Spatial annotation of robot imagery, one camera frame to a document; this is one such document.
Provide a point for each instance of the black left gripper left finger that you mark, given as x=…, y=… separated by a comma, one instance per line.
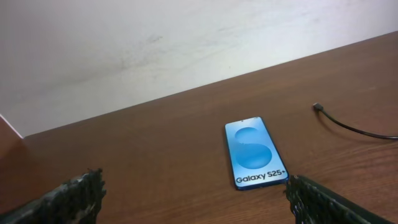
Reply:
x=77, y=201

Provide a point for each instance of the blue Samsung Galaxy smartphone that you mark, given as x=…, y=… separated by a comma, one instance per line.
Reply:
x=254, y=158

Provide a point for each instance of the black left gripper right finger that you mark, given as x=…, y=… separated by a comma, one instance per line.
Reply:
x=312, y=203

